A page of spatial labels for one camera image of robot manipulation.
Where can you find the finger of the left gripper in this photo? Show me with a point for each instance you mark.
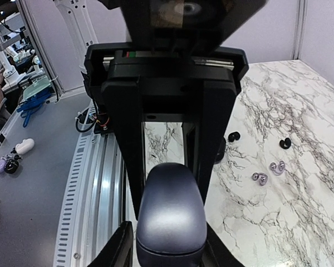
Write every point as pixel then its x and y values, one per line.
pixel 208 112
pixel 124 106

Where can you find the black earbud charging case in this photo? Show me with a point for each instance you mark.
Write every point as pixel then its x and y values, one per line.
pixel 221 151

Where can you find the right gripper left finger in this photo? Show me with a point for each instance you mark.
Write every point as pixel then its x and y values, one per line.
pixel 118 251

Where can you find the black and purple earbud case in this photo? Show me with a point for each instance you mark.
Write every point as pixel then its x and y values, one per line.
pixel 9 164

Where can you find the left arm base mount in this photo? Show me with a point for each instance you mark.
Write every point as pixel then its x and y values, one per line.
pixel 92 119

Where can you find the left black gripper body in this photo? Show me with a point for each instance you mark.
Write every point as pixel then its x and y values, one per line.
pixel 174 69

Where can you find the purple earbud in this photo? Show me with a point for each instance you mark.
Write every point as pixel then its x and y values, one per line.
pixel 261 177
pixel 277 169

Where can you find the aluminium front rail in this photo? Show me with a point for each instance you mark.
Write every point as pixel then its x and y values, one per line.
pixel 93 202

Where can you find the green tray on bench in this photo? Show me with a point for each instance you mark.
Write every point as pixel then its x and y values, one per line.
pixel 36 87

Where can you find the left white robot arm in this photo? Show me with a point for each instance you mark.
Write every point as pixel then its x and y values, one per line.
pixel 72 22

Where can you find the purple earbud charging case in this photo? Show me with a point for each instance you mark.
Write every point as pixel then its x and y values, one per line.
pixel 171 227

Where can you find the white earbud case on bench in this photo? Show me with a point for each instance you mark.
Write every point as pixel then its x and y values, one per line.
pixel 25 146

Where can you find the right aluminium corner post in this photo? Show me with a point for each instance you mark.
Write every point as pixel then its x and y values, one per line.
pixel 300 27

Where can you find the black earbud near case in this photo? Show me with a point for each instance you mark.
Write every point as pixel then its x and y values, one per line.
pixel 234 136

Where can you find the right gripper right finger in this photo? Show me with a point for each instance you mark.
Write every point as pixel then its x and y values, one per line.
pixel 216 253

